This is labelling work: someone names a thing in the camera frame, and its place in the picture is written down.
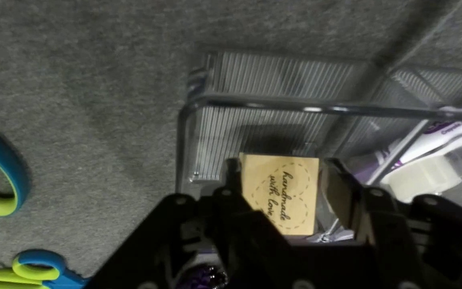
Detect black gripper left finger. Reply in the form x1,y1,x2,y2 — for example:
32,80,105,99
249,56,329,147
222,157,260,221

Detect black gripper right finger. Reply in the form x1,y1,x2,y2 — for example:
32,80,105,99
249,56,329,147
320,157,369,231

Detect brown wooden stamp block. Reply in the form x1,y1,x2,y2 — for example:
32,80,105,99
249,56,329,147
238,152,323,237

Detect clear three-compartment case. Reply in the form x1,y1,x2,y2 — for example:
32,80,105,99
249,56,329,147
175,49,462,244

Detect purple folded umbrella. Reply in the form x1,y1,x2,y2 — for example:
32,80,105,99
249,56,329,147
180,263,228,289

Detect small blue green scissors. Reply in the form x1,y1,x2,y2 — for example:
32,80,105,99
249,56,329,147
0,248,89,289

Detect large blue green scissors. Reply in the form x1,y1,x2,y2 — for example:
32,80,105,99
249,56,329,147
0,118,32,218

